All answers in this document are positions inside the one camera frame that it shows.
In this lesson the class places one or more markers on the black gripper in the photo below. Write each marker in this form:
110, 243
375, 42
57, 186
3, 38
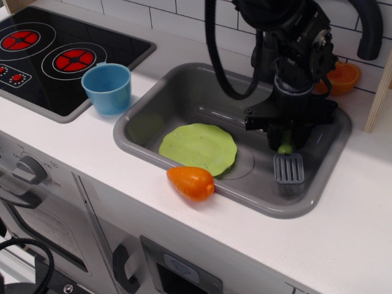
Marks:
285, 111

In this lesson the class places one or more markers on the green and grey toy spatula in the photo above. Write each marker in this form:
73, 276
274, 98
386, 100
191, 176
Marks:
288, 165

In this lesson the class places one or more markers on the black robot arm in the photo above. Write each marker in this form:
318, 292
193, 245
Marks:
302, 37

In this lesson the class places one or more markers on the green toy plate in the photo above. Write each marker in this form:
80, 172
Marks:
200, 145

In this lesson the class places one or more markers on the grey sink basin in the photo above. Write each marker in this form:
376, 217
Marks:
190, 93

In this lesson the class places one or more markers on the orange toy pumpkin half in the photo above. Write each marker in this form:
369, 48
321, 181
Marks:
343, 78

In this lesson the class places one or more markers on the wooden side panel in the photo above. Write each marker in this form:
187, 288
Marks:
382, 90

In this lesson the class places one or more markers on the dark grey faucet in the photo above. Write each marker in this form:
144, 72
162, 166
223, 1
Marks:
372, 28

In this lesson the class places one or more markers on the orange toy carrot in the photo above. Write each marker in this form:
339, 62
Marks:
194, 183

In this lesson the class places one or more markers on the blue plastic cup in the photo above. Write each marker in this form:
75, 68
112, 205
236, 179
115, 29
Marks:
108, 87

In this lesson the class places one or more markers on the grey dishwasher panel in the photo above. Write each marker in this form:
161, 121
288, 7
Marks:
173, 274

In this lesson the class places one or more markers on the black toy stovetop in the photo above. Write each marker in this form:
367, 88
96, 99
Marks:
44, 56

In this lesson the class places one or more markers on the toy oven door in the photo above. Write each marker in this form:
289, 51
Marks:
61, 221

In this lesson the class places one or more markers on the grey oven knob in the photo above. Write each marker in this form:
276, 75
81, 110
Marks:
29, 170

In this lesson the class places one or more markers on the black cabinet handle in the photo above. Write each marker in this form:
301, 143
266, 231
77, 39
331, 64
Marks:
119, 258

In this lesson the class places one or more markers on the grey oven door handle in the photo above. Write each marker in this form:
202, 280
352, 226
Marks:
18, 193

